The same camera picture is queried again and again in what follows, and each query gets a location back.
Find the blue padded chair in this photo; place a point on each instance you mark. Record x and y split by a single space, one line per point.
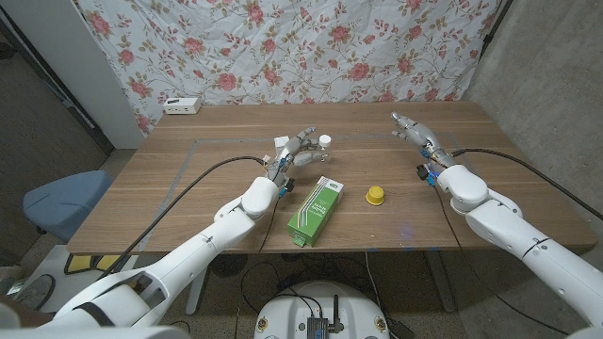
66 202

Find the brown rounded object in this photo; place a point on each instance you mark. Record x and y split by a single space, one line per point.
23 315

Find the clear medicine bottle white cap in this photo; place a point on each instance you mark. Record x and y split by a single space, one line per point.
325 140

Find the floral backdrop cloth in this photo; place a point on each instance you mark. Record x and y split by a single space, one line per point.
292 56

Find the white power strip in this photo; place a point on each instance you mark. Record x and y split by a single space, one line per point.
182 106

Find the white robot base with electronics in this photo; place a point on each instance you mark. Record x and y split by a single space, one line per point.
292 311

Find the green straw box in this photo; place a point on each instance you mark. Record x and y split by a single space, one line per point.
313 214

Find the white wall panel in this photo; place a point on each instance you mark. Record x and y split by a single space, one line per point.
70 56

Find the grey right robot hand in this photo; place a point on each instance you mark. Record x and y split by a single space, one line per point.
421 134

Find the white cube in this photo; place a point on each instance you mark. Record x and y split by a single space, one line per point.
280 141

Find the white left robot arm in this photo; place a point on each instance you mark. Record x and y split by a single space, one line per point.
212 240

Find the grey shoe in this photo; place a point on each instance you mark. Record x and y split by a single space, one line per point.
35 292

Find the yellow and black floor mat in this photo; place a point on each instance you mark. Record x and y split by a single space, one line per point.
77 264

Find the black backdrop stand pole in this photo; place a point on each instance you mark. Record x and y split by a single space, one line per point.
494 21

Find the yellow cup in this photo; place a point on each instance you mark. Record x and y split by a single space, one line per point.
375 196

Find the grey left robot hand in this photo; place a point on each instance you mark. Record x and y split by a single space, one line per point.
289 153

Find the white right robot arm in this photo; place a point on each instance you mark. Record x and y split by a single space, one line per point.
518 226

